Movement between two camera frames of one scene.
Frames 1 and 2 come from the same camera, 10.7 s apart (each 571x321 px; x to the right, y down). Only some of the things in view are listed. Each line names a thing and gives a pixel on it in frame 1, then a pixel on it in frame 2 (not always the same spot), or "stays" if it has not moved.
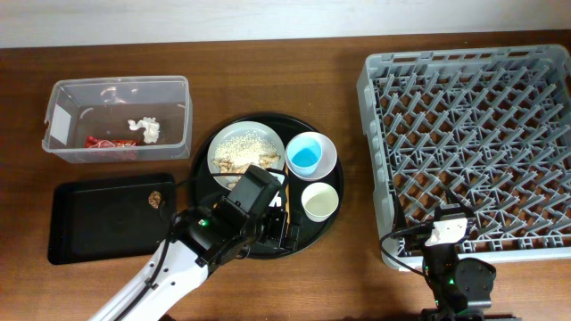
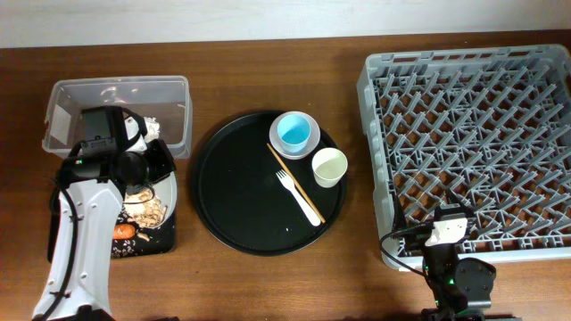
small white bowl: x=327 y=160 → x=276 y=140
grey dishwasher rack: x=492 y=126 stays
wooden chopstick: x=287 y=197 → x=296 y=184
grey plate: x=238 y=145 → x=168 y=189
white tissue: x=151 y=127 stays
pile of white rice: x=244 y=149 → x=122 y=248
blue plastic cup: x=304 y=153 → x=293 y=131
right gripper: x=417 y=239 stays
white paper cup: x=319 y=201 → x=329 y=166
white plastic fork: x=277 y=199 → x=291 y=185
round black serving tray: x=310 y=164 stays
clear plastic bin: x=80 y=109 stays
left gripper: x=277 y=237 → x=156 y=148
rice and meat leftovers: x=225 y=167 → x=144 y=209
